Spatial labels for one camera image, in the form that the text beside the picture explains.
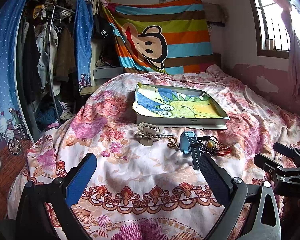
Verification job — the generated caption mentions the black bead bracelet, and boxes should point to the black bead bracelet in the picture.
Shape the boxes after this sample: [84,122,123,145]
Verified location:
[198,135,222,157]

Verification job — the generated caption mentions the light blue smart watch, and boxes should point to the light blue smart watch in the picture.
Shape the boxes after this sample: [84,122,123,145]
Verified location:
[179,131,200,170]

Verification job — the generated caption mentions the gold chain bracelet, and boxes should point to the gold chain bracelet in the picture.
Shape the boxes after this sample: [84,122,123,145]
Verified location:
[162,134,180,150]

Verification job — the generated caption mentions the beige hair claw clip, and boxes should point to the beige hair claw clip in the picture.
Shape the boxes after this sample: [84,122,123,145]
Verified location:
[135,122,162,147]

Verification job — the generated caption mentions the black hair tie yellow bead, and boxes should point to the black hair tie yellow bead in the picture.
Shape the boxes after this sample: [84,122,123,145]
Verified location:
[202,135,220,148]

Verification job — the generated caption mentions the silver hair clip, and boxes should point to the silver hair clip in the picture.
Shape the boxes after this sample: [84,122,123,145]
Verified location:
[152,134,174,140]

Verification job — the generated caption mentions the blue dotted wardrobe curtain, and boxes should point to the blue dotted wardrobe curtain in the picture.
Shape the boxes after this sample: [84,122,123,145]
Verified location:
[0,0,32,170]

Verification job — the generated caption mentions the floral pink bed quilt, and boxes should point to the floral pink bed quilt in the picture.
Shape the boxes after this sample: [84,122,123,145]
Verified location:
[7,65,300,239]

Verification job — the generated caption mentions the pink window curtain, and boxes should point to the pink window curtain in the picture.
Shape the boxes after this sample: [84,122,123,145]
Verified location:
[273,0,300,99]

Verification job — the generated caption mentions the hanging clothes on rack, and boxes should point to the hanging clothes on rack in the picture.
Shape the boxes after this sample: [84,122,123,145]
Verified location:
[17,0,76,135]

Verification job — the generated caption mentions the coloured dinosaur drawing paper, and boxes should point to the coloured dinosaur drawing paper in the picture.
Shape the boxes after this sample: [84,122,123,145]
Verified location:
[133,83,229,119]

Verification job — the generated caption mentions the window with bars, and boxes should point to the window with bars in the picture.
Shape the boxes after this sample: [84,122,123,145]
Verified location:
[249,0,300,59]

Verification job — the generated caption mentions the grey tray box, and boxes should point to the grey tray box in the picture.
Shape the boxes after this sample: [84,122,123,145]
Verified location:
[132,83,230,126]

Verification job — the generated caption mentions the grey shelf board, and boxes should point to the grey shelf board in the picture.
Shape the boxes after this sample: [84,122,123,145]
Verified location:
[93,66,123,80]

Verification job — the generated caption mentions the striped monkey blanket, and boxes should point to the striped monkey blanket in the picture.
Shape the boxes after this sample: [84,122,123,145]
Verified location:
[102,0,216,74]

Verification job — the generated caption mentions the blue dotted hanging curtain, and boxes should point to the blue dotted hanging curtain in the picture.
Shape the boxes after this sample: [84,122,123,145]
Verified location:
[74,0,94,91]

